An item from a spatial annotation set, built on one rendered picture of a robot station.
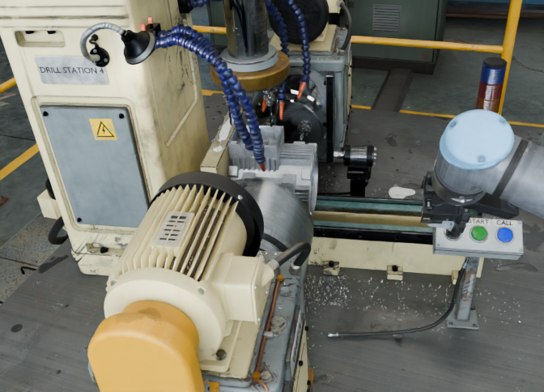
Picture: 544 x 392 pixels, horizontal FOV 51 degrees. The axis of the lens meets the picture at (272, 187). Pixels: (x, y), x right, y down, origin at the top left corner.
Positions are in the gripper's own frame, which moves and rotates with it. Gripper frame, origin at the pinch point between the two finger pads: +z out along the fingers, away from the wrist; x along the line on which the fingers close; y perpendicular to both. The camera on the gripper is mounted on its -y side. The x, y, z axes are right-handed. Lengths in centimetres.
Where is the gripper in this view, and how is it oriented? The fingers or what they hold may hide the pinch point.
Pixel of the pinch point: (453, 223)
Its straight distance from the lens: 117.3
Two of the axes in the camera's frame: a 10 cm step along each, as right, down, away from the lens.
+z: 1.4, 3.8, 9.1
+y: -9.8, -0.6, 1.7
